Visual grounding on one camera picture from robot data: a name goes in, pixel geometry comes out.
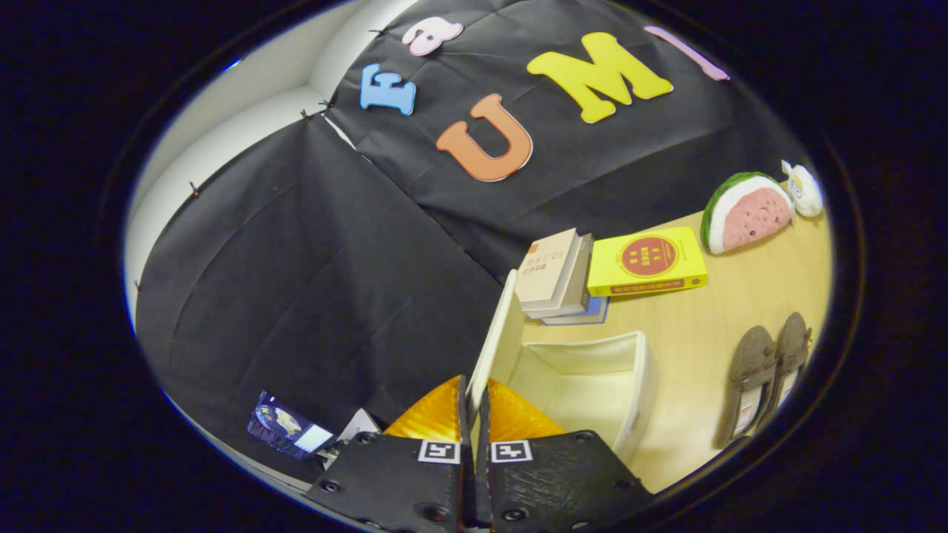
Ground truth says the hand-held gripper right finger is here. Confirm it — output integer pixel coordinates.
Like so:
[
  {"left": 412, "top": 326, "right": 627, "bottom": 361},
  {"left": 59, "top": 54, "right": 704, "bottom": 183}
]
[{"left": 474, "top": 378, "right": 656, "bottom": 533}]

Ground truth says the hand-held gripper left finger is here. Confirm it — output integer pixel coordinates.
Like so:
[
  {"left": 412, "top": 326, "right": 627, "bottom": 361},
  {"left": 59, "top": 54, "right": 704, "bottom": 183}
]
[{"left": 305, "top": 374, "right": 475, "bottom": 533}]

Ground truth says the cream fabric storage box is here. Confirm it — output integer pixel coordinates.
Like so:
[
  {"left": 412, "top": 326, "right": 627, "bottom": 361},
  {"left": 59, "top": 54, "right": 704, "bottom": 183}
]
[{"left": 467, "top": 269, "right": 658, "bottom": 466}]

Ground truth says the brown shoe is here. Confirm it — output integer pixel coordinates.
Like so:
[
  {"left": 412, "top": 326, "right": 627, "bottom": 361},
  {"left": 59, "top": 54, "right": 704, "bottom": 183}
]
[
  {"left": 715, "top": 326, "right": 778, "bottom": 449},
  {"left": 763, "top": 312, "right": 813, "bottom": 434}
]

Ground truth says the blue printed card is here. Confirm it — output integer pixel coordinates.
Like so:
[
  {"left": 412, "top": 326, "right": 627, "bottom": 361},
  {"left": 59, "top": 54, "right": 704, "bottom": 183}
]
[{"left": 247, "top": 391, "right": 336, "bottom": 461}]

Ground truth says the blue book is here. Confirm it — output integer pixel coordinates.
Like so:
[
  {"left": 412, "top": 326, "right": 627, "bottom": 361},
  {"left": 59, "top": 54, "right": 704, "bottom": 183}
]
[{"left": 542, "top": 296, "right": 610, "bottom": 326}]

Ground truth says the black backdrop cloth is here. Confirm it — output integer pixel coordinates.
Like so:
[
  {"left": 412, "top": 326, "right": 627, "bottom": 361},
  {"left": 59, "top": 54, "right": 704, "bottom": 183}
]
[{"left": 133, "top": 0, "right": 815, "bottom": 475}]

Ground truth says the yellow book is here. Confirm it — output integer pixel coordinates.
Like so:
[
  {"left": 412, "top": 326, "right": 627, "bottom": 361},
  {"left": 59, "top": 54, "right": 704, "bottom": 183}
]
[{"left": 587, "top": 227, "right": 709, "bottom": 298}]

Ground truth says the watermelon slice plush toy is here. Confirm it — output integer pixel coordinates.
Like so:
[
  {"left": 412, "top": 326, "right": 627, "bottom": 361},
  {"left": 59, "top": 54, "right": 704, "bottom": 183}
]
[{"left": 700, "top": 172, "right": 795, "bottom": 255}]

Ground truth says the white plush toy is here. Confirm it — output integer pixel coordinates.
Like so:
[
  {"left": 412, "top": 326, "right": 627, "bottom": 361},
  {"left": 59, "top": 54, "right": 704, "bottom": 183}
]
[{"left": 781, "top": 159, "right": 824, "bottom": 218}]

